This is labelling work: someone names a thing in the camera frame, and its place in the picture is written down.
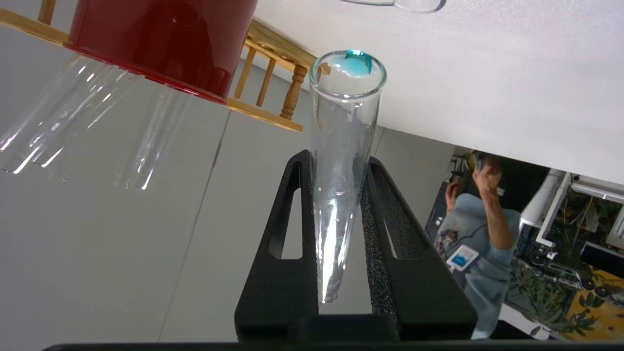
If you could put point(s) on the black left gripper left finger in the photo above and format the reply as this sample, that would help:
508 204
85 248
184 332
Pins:
282 292

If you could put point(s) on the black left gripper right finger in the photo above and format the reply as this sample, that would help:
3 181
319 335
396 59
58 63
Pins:
414 287

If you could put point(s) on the test tube with blue pigment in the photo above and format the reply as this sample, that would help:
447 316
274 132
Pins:
341 146

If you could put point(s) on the wooden test tube rack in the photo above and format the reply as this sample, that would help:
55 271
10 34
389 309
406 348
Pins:
263 44

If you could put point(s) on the empty glass test tube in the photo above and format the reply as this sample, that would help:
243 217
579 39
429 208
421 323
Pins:
83 122
34 126

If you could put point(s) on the white handheld device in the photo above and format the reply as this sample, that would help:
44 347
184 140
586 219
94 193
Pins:
462 257

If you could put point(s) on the person in light blue top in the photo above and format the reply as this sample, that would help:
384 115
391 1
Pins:
492 234

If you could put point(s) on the green leafy plant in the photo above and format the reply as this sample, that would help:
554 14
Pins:
536 287

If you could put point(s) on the red plastic cup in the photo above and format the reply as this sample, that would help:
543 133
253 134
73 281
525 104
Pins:
161 39

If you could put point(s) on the clear glass beaker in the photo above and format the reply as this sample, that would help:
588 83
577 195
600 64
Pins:
414 4

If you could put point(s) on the white equipment frame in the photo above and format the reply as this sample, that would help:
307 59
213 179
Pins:
546 204

